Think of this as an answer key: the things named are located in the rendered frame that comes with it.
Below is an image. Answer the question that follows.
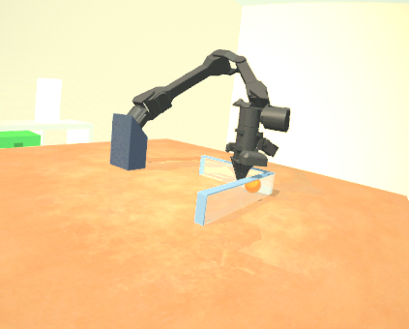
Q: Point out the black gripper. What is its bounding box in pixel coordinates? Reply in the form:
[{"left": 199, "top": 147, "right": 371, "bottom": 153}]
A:
[{"left": 225, "top": 125, "right": 268, "bottom": 181}]

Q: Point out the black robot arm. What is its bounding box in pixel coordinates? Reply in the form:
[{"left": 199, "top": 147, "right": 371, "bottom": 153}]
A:
[{"left": 126, "top": 49, "right": 291, "bottom": 157}]

